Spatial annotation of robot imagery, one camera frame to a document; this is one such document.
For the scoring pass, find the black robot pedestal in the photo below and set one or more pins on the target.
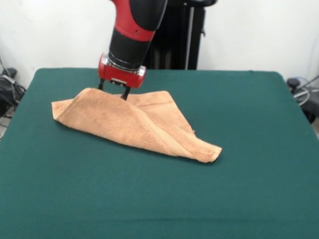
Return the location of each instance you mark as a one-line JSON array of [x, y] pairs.
[[184, 37]]

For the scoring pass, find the dark green table cloth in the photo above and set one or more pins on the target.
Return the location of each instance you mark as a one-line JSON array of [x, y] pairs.
[[199, 186]]

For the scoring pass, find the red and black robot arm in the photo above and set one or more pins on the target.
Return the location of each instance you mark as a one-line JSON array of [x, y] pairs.
[[134, 25]]

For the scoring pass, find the black chair base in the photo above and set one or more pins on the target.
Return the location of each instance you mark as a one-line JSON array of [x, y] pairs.
[[10, 87]]

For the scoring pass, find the grey chair base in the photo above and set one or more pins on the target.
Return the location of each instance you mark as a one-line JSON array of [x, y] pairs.
[[306, 104]]

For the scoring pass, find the tan terry towel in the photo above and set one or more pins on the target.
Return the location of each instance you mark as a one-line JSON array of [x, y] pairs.
[[112, 122]]

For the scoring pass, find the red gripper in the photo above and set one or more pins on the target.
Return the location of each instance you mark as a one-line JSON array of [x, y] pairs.
[[124, 77]]

